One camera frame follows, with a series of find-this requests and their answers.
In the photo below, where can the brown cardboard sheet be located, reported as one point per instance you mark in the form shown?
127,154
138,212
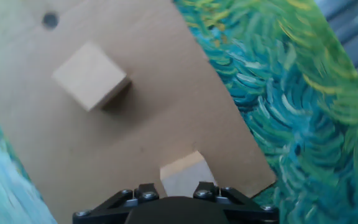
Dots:
166,109

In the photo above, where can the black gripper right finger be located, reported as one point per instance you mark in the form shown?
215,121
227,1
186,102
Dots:
238,205

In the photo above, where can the green white painted cloth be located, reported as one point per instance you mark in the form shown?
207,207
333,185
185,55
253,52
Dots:
291,124

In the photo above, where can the large pale wooden cube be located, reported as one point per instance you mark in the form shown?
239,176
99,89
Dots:
89,74

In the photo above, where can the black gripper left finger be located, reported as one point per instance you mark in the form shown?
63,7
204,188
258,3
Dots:
117,205

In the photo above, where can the tall pale wooden block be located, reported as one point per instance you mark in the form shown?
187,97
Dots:
185,180

